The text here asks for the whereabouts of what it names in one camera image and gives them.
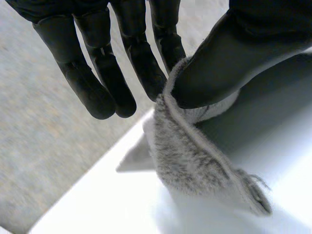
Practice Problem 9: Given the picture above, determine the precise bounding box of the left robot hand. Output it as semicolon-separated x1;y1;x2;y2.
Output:
4;0;312;120

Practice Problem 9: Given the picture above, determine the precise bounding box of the grey towel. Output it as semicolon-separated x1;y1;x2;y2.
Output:
116;47;312;234

